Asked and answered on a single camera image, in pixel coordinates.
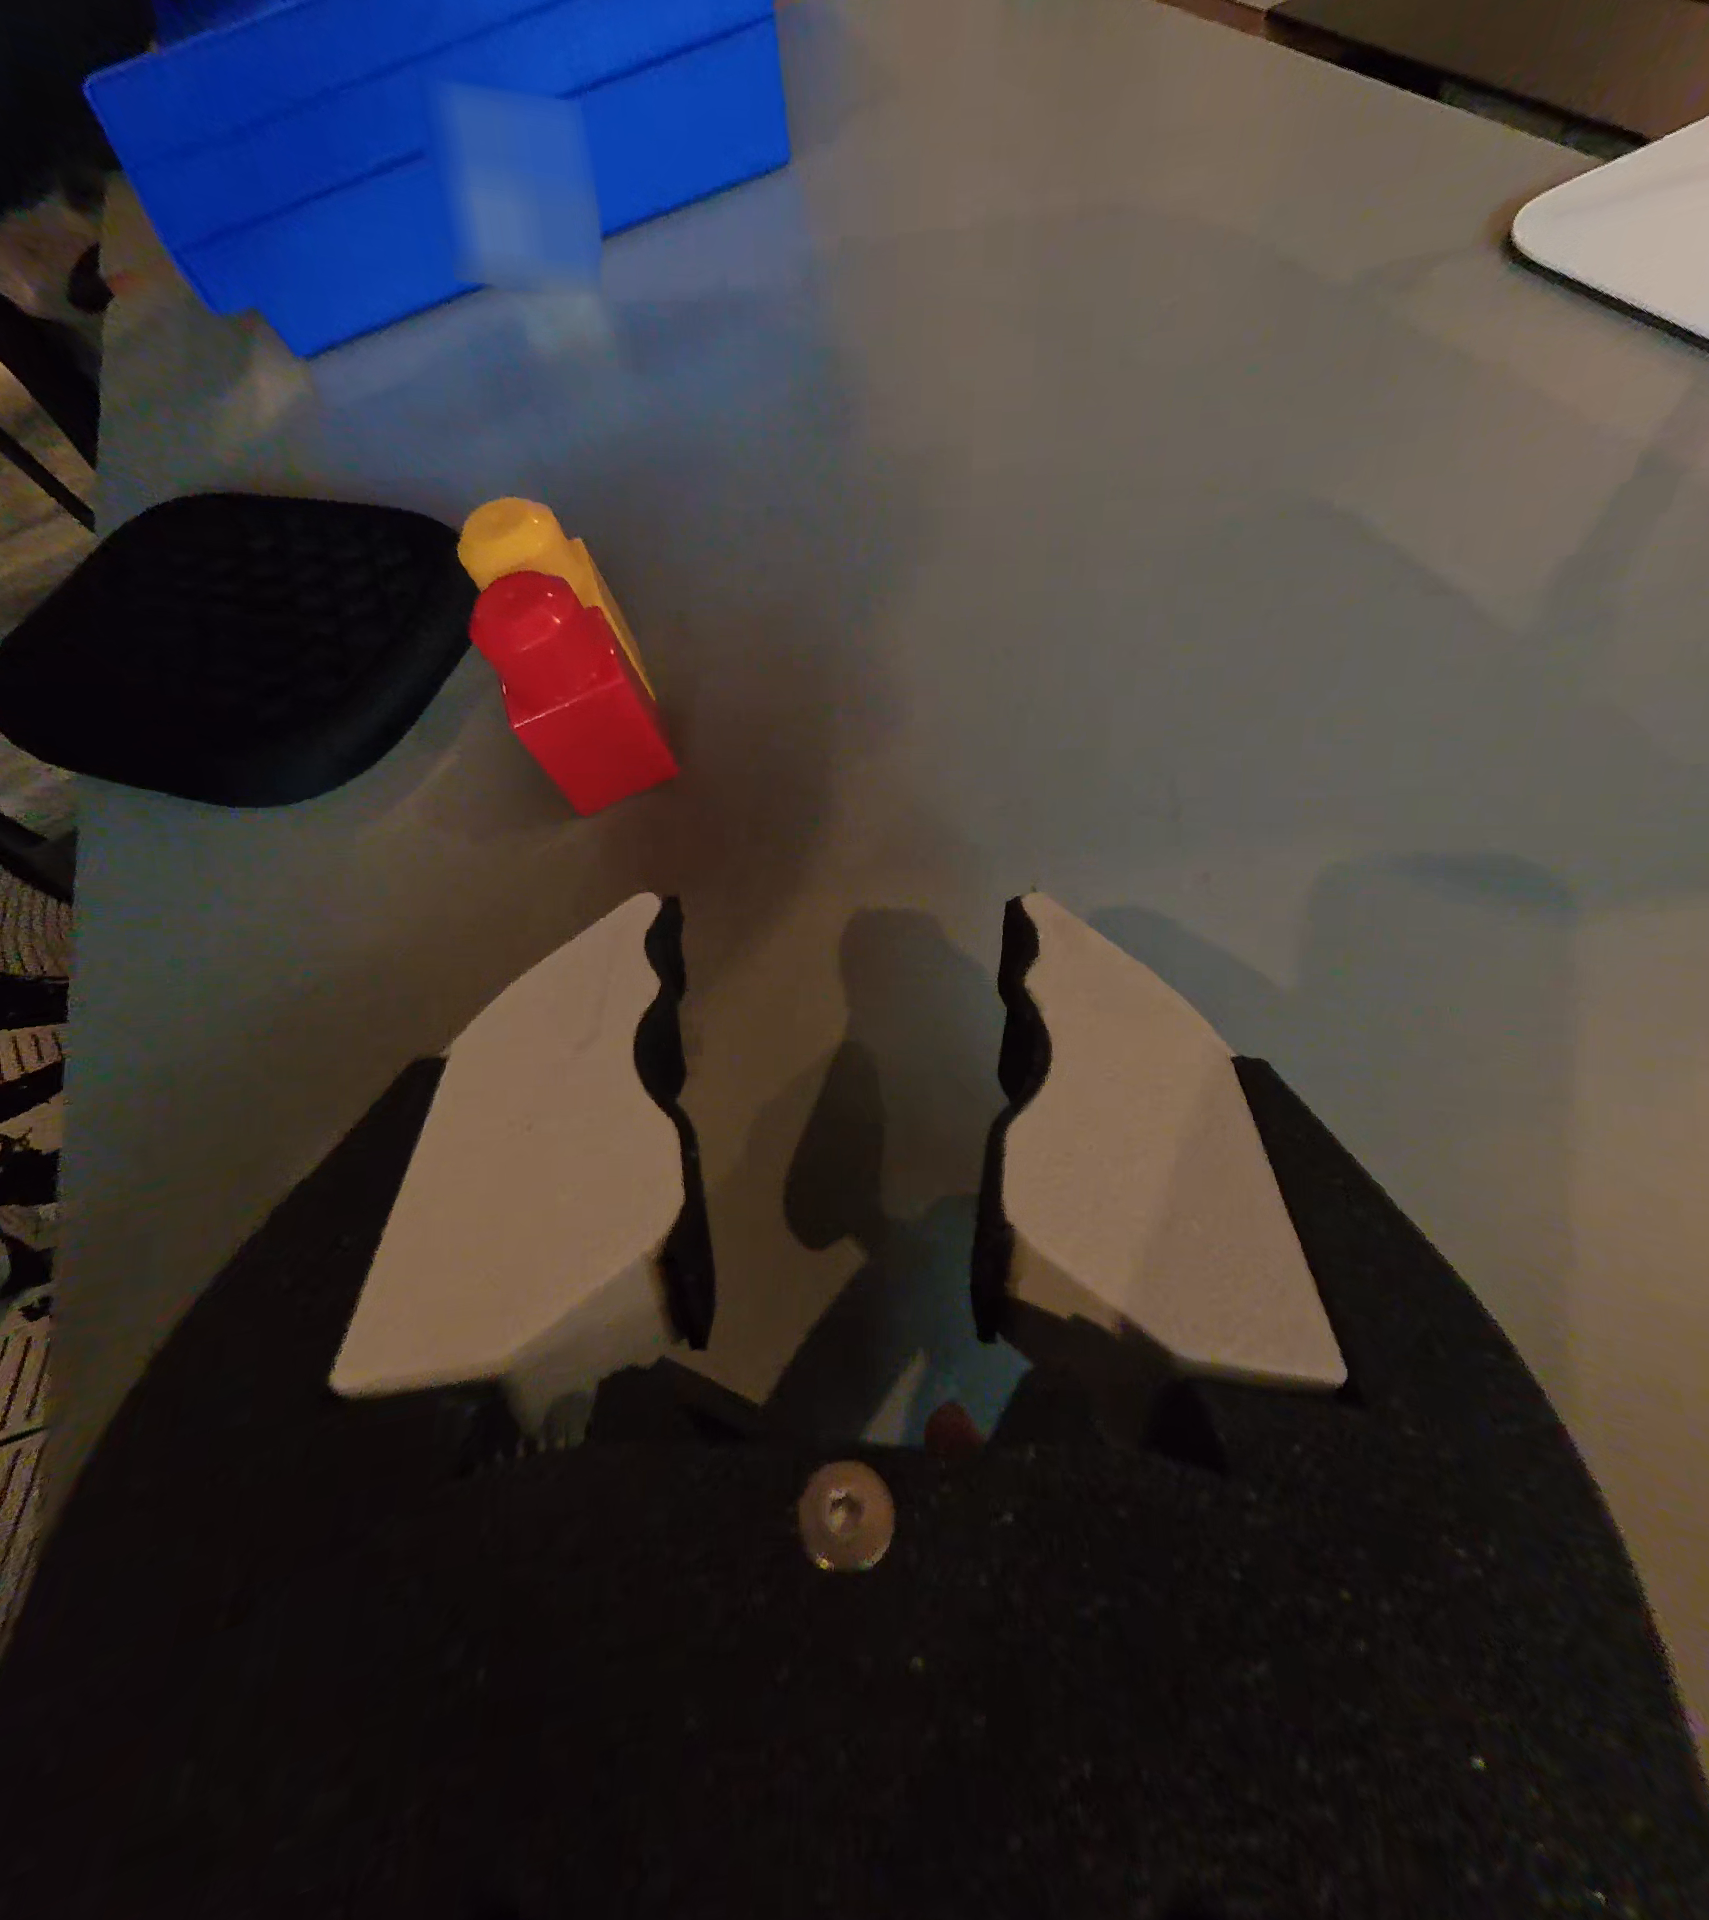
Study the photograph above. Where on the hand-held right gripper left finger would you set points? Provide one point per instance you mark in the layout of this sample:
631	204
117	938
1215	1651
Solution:
524	1200

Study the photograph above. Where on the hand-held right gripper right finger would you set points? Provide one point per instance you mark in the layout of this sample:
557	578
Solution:
1168	1200

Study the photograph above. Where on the red single-stud mega block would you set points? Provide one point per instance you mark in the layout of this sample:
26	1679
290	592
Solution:
578	720

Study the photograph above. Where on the yellow mega block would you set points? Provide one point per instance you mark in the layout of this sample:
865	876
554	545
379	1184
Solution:
524	541

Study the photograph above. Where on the black honeycomb rubber pad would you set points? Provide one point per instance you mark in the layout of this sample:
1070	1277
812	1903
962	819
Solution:
225	646

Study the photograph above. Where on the blue bin with white label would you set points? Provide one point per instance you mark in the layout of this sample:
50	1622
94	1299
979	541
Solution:
314	150

